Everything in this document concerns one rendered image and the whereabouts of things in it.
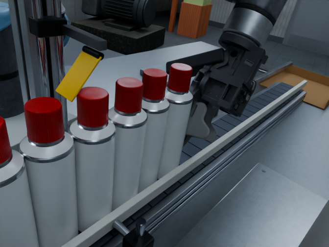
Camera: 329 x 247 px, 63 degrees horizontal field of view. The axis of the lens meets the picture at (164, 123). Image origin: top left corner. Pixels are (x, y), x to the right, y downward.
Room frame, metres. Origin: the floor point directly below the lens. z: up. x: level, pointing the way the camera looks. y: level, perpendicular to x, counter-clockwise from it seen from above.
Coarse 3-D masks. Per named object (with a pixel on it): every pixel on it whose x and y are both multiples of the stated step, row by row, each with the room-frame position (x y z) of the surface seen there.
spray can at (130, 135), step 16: (128, 80) 0.30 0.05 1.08; (128, 96) 0.28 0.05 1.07; (112, 112) 0.28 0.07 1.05; (128, 112) 0.28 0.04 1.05; (144, 112) 0.30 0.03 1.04; (128, 128) 0.27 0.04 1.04; (144, 128) 0.29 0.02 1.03; (128, 144) 0.27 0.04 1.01; (128, 160) 0.27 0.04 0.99; (128, 176) 0.27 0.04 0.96; (128, 192) 0.27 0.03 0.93; (112, 208) 0.27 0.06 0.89
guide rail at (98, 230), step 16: (304, 80) 0.94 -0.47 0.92; (288, 96) 0.79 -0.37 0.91; (240, 128) 0.53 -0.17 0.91; (224, 144) 0.47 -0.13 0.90; (192, 160) 0.38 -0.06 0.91; (176, 176) 0.34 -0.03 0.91; (144, 192) 0.29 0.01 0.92; (160, 192) 0.31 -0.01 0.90; (128, 208) 0.25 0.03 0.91; (96, 224) 0.22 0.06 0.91; (112, 224) 0.23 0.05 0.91; (80, 240) 0.20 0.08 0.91; (96, 240) 0.21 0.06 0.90
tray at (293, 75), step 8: (280, 72) 1.24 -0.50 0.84; (288, 72) 1.28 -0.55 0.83; (296, 72) 1.26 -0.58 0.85; (304, 72) 1.25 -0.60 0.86; (312, 72) 1.23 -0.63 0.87; (264, 80) 1.10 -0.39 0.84; (272, 80) 1.12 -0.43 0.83; (280, 80) 1.14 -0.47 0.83; (288, 80) 1.16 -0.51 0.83; (296, 80) 1.18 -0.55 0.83; (312, 80) 1.21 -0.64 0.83; (320, 80) 1.20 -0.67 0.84; (328, 80) 1.18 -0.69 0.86; (304, 88) 1.09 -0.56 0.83; (312, 88) 1.11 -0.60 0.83; (320, 88) 1.12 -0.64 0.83; (328, 88) 1.14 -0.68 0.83; (312, 96) 1.01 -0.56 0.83; (320, 96) 1.03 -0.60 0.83; (328, 96) 1.04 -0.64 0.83; (312, 104) 0.93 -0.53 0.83; (320, 104) 0.94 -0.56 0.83; (328, 104) 0.93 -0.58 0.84
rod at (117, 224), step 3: (114, 222) 0.23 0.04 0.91; (117, 222) 0.23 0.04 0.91; (120, 222) 0.23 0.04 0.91; (114, 225) 0.23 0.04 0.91; (117, 225) 0.23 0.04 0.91; (120, 225) 0.23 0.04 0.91; (123, 225) 0.23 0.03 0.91; (114, 228) 0.23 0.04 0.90; (117, 228) 0.23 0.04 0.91; (120, 228) 0.22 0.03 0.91; (123, 228) 0.22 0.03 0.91; (126, 228) 0.23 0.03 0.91; (117, 231) 0.22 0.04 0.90; (120, 231) 0.22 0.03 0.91; (123, 231) 0.22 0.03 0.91; (126, 231) 0.22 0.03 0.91; (129, 231) 0.22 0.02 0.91; (120, 234) 0.22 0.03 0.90; (123, 234) 0.22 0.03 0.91
